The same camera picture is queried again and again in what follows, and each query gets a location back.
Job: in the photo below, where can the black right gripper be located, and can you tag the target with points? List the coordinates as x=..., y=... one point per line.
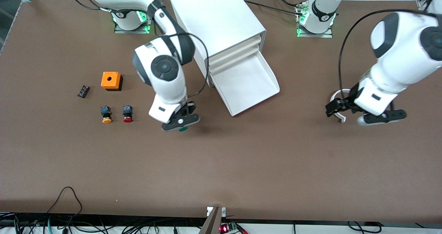
x=189, y=107

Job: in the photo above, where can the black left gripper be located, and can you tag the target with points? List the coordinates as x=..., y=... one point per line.
x=346, y=104

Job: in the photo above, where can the green push button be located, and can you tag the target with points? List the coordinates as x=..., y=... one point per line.
x=183, y=128

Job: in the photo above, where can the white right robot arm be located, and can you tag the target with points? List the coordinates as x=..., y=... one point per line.
x=165, y=68

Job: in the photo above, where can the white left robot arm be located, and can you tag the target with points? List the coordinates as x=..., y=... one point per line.
x=397, y=54

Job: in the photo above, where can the red push button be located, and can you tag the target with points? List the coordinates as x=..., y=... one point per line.
x=127, y=114

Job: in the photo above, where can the orange button box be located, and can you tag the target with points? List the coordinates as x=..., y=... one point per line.
x=110, y=81

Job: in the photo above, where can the yellow push button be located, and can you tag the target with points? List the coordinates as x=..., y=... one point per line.
x=106, y=114

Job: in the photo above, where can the white curved plastic arc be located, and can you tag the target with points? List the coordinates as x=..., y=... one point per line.
x=341, y=91

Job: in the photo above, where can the circuit board with red light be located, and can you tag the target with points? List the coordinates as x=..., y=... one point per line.
x=226, y=228

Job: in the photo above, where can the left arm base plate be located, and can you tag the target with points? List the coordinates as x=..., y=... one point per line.
x=314, y=35

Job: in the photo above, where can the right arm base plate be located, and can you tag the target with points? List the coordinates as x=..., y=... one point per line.
x=131, y=31

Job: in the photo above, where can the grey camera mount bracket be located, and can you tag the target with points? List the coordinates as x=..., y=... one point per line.
x=212, y=223

